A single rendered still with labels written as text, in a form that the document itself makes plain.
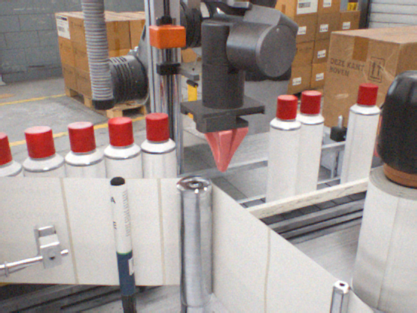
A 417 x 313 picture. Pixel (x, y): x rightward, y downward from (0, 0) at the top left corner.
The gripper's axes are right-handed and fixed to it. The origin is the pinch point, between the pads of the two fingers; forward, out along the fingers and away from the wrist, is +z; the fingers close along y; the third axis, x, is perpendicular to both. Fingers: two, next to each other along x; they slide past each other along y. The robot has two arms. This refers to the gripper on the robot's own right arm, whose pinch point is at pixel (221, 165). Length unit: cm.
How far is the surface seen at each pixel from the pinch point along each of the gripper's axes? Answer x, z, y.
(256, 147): 43, 18, 35
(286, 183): 3.2, 7.4, 14.3
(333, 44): 44, -8, 59
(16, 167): 5.8, -2.6, -26.3
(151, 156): 4.0, -1.5, -9.2
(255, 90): 221, 53, 149
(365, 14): 348, 14, 380
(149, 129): 5.0, -5.3, -8.9
